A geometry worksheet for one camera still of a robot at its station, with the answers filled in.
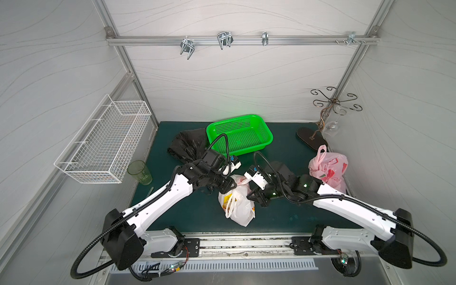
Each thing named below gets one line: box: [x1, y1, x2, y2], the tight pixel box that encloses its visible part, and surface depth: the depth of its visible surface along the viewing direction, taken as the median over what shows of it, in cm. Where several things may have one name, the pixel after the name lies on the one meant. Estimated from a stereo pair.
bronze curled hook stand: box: [296, 86, 363, 151], surface depth 92 cm
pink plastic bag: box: [308, 144, 349, 195], surface depth 87 cm
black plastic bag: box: [167, 128, 210, 165], surface depth 103 cm
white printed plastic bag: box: [218, 173, 256, 227], surface depth 75 cm
